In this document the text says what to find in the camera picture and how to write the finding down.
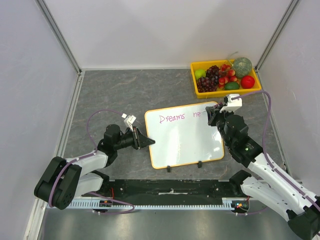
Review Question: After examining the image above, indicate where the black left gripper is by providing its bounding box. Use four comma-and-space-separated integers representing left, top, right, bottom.
114, 126, 155, 150

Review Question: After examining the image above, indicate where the orange framed whiteboard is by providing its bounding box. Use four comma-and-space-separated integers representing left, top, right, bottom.
144, 101, 225, 170

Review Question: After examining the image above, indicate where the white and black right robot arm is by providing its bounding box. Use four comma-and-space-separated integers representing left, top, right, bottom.
205, 104, 320, 240

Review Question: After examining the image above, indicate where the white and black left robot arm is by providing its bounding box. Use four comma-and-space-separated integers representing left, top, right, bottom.
33, 124, 156, 210

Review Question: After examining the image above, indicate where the dark purple grape bunch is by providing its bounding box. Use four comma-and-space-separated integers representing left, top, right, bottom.
196, 76, 219, 93

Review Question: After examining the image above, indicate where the green apple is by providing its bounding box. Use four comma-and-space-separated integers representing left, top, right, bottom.
194, 69, 207, 79

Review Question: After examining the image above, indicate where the red cherry cluster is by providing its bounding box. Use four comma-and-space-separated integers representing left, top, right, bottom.
218, 64, 240, 91

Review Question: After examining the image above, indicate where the dark red grape bunch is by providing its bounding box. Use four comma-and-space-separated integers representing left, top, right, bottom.
206, 65, 220, 78

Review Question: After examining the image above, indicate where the yellow plastic fruit tray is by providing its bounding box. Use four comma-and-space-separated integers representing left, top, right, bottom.
190, 59, 262, 99

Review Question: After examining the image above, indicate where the red apple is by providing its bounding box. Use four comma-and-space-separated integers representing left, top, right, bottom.
240, 75, 256, 89

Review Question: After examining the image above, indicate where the green netted melon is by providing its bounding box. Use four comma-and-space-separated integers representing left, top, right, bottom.
232, 57, 252, 79

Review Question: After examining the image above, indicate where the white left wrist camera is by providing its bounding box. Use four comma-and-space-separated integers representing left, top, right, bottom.
121, 113, 137, 132

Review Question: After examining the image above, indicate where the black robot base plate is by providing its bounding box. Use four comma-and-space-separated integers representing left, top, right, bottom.
97, 179, 247, 206

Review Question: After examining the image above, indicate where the left aluminium floor rail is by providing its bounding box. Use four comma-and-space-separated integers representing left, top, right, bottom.
51, 72, 85, 159

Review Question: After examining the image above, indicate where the light blue slotted cable duct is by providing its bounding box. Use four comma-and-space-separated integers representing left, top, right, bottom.
67, 197, 248, 211

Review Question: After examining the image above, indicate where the right aluminium frame post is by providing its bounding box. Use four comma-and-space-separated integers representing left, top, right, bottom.
254, 0, 301, 73

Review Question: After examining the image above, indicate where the aluminium frame post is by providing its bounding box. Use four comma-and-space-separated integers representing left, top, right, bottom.
35, 0, 82, 75
254, 0, 301, 73

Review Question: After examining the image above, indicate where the left aluminium frame post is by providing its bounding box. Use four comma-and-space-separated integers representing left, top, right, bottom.
35, 0, 82, 75

